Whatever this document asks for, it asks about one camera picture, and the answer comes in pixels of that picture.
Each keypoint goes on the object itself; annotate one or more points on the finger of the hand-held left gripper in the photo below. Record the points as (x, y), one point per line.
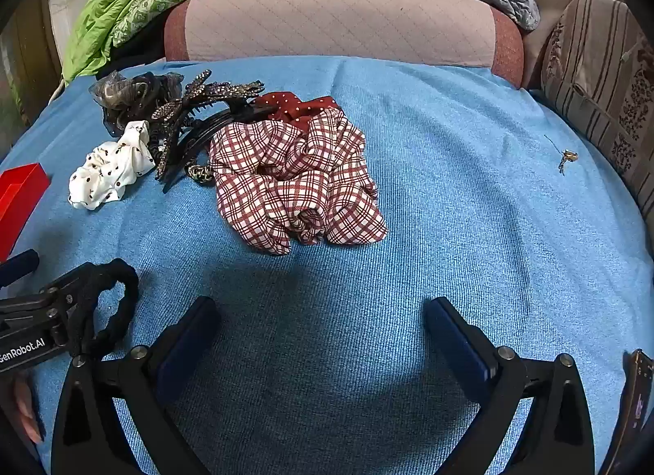
(20, 264)
(61, 285)

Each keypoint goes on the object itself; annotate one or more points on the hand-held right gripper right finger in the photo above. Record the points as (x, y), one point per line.
(460, 347)

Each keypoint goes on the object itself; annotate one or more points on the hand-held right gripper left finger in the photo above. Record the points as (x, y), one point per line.
(186, 347)

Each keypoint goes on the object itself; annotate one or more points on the red tray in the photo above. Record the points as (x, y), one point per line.
(15, 199)

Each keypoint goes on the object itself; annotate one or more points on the white dotted scrunchie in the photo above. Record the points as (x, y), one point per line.
(110, 168)

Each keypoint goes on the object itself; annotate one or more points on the red plaid scrunchie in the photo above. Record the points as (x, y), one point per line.
(296, 183)

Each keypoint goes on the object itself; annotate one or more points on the grey black organza scrunchie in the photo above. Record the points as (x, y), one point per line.
(127, 92)

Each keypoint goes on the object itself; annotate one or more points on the black hair clip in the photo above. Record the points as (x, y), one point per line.
(204, 132)

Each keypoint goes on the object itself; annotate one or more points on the red polka dot scrunchie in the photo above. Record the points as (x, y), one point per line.
(291, 107)

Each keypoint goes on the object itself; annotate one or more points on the person's left hand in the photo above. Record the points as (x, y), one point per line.
(25, 408)

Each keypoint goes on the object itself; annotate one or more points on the blue blanket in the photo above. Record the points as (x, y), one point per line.
(460, 224)

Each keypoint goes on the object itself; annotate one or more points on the black smartphone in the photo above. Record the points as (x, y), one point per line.
(636, 393)

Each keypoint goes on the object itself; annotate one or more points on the small gold earring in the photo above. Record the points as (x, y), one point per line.
(564, 155)

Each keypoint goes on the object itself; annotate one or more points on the black cloth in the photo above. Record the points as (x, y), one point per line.
(138, 51)

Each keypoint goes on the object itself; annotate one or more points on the striped brown pillow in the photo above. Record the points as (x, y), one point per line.
(598, 61)

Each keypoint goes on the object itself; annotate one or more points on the pink sofa cushion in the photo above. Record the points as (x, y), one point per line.
(332, 20)

